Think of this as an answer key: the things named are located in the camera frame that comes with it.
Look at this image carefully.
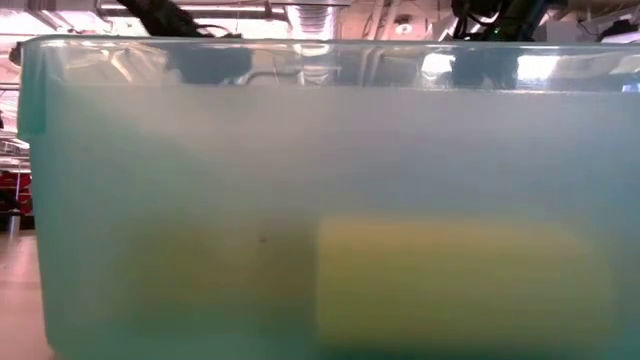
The yellow cylinder block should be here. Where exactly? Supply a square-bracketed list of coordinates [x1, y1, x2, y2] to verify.
[314, 214, 614, 349]

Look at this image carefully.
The teal plastic bin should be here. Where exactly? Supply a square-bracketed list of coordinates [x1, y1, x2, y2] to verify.
[17, 34, 640, 360]

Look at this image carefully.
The red cabinet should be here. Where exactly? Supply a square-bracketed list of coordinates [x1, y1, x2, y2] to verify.
[0, 169, 34, 216]

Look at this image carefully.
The grey metal can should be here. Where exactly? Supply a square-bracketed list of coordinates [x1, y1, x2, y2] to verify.
[0, 209, 22, 234]

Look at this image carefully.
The silver ceiling ventilation duct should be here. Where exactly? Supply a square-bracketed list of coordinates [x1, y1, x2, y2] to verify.
[287, 0, 339, 57]

